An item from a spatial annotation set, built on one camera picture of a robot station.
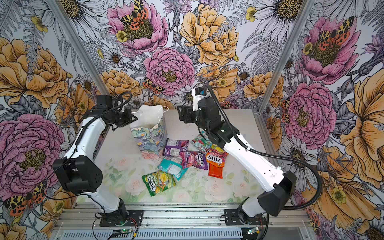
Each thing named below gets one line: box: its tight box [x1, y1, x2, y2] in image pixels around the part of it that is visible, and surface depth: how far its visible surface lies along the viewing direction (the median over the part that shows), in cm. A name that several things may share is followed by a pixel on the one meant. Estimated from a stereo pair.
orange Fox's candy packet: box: [206, 148, 229, 168], surface depth 96 cm
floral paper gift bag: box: [130, 105, 169, 159], surface depth 87 cm
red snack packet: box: [208, 163, 223, 179], surface depth 91 cm
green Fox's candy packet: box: [141, 170, 177, 197], surface depth 85 cm
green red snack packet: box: [190, 134, 213, 154], surface depth 101 cm
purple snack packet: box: [163, 138, 189, 157], surface depth 101 cm
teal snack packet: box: [157, 158, 188, 181], surface depth 89 cm
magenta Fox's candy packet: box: [179, 151, 208, 171], surface depth 93 cm
